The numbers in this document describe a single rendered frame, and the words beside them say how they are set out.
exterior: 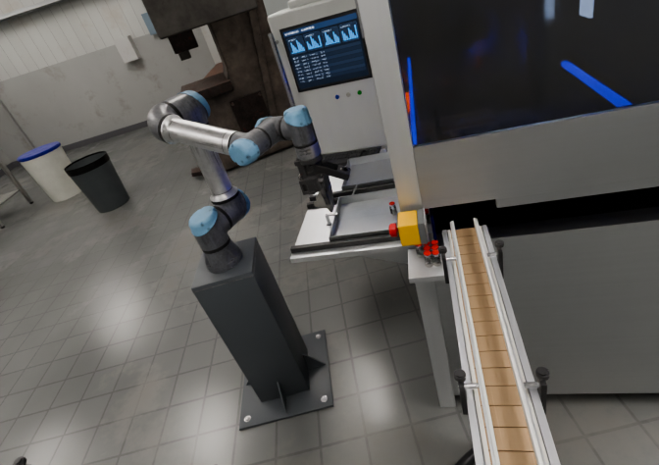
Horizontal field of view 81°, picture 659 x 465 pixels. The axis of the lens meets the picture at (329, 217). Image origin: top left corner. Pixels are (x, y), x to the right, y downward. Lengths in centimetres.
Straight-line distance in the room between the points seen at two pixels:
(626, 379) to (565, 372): 20
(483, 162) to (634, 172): 36
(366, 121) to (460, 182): 107
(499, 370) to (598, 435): 107
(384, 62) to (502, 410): 76
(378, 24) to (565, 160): 57
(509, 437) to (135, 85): 881
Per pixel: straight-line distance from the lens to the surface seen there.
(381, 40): 97
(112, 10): 899
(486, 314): 95
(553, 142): 111
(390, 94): 100
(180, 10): 423
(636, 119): 116
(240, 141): 112
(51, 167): 650
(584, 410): 194
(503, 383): 85
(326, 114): 213
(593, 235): 131
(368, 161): 181
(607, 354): 170
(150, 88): 902
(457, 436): 184
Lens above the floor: 164
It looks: 31 degrees down
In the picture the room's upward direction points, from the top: 18 degrees counter-clockwise
